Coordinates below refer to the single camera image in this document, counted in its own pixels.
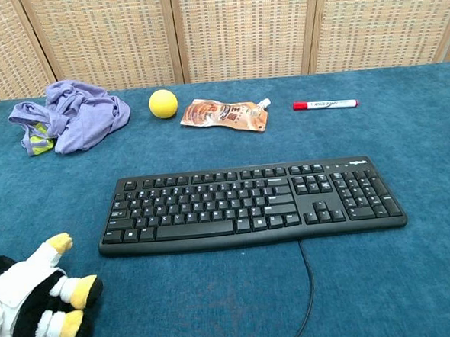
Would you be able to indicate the black computer keyboard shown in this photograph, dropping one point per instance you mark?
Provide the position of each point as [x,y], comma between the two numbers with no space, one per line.
[250,205]

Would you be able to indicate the orange spouted food pouch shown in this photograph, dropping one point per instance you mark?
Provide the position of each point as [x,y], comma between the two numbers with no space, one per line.
[221,115]

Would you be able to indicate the yellow foam ball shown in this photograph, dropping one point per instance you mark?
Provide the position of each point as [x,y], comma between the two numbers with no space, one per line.
[163,103]

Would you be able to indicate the red whiteboard marker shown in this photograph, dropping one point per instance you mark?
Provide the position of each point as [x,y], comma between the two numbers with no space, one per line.
[326,104]

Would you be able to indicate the woven rattan folding screen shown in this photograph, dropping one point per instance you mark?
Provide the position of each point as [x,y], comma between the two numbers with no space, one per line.
[239,30]

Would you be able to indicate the crumpled purple cloth garment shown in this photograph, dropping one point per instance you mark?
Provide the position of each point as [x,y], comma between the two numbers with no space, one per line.
[77,120]

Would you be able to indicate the blue carpet table cover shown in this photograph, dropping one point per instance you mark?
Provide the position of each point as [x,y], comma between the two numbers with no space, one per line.
[369,282]

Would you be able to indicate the black white penguin plush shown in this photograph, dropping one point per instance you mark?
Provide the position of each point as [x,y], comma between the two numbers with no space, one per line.
[34,298]

